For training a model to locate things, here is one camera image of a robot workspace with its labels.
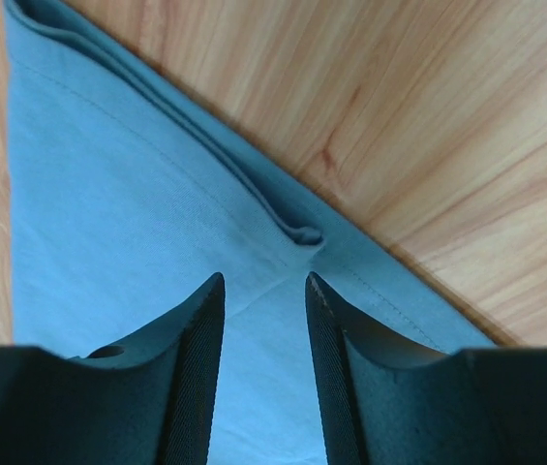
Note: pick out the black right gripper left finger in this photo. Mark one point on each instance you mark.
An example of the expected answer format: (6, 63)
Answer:
(147, 398)

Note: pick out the blue grey t shirt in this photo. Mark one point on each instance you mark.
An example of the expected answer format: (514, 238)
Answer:
(126, 196)

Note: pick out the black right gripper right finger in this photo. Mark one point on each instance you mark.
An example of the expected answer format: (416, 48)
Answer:
(385, 399)

